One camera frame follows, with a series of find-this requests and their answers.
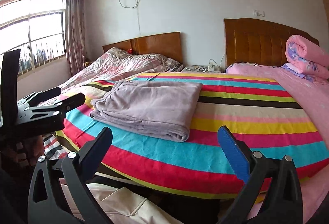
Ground mauve knit pants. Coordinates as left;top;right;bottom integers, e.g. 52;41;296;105
90;81;202;143

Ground left hand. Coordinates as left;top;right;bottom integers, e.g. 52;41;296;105
11;135;45;167

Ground plaid checkered sheet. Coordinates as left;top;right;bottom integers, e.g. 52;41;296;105
43;133;67;160

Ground pink floral quilt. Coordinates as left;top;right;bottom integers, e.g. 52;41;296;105
59;47;183;95

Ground window with metal bars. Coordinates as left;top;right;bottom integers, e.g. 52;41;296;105
1;0;66;76

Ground cream trousers of person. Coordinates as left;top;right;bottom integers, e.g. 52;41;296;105
58;177;186;224

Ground rainbow striped bed sheet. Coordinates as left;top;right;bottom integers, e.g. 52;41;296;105
54;72;329;200

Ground floral pink curtain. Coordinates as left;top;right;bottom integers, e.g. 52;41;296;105
64;0;86;76

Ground left wooden headboard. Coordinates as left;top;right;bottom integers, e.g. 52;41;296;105
103;32;183;63

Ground wooden headboard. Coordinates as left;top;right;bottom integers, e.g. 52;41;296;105
224;18;319;66
103;32;183;63

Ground nightstand with floral cloth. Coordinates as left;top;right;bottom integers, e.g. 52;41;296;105
181;65;222;73

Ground rolled pink floral blanket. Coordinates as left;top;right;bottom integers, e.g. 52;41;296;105
285;35;328;79

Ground white power strip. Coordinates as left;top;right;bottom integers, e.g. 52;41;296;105
207;61;215;72

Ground right wooden headboard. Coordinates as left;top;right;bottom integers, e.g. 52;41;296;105
224;18;319;66

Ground air conditioner power cable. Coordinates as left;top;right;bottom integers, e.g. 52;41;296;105
117;0;142;36

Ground white wall switch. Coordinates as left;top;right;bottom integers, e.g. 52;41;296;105
253;9;265;17

